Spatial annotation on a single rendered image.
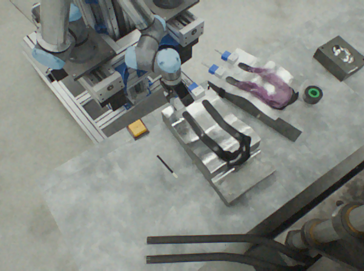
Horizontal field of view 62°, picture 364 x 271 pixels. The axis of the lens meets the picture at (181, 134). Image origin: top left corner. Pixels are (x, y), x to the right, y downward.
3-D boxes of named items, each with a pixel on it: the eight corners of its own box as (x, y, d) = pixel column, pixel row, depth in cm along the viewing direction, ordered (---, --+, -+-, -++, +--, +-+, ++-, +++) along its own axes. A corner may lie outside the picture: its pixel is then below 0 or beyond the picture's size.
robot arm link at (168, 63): (158, 43, 102) (182, 48, 102) (162, 59, 113) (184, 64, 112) (151, 64, 101) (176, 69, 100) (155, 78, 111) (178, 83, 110)
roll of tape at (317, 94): (320, 105, 136) (323, 101, 133) (301, 103, 137) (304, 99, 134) (320, 91, 140) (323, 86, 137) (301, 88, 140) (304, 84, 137)
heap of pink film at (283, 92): (231, 87, 147) (234, 77, 140) (251, 63, 153) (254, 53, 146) (278, 116, 140) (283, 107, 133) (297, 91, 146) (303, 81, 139)
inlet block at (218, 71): (198, 69, 156) (198, 62, 151) (205, 62, 158) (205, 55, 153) (219, 81, 153) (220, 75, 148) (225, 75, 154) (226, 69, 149)
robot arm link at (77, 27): (92, 26, 128) (83, -1, 116) (80, 50, 123) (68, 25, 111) (66, 20, 130) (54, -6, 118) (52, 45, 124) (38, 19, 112)
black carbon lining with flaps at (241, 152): (179, 116, 140) (179, 105, 131) (208, 99, 144) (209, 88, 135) (226, 176, 127) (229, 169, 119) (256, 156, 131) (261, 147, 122)
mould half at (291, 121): (206, 86, 155) (208, 73, 145) (235, 54, 163) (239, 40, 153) (294, 142, 141) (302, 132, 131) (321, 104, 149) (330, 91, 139)
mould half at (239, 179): (162, 120, 147) (160, 106, 135) (206, 94, 153) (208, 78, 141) (226, 206, 129) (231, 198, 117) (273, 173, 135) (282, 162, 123)
